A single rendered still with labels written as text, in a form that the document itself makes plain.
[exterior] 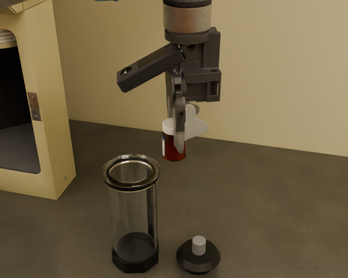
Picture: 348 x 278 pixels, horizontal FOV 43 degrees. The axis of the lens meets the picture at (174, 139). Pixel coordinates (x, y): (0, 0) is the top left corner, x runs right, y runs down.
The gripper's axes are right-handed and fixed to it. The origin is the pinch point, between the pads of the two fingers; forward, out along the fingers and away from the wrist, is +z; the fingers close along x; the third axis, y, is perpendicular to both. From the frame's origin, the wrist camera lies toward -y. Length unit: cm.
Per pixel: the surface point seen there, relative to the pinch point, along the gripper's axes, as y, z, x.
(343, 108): 54, 15, 33
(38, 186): -29.5, 25.3, 25.1
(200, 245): 4.5, 22.5, -4.8
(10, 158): -36, 21, 33
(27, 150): -32, 21, 36
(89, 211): -17.6, 28.8, 17.5
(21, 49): -27.4, -10.2, 24.1
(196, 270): 3.1, 26.3, -7.6
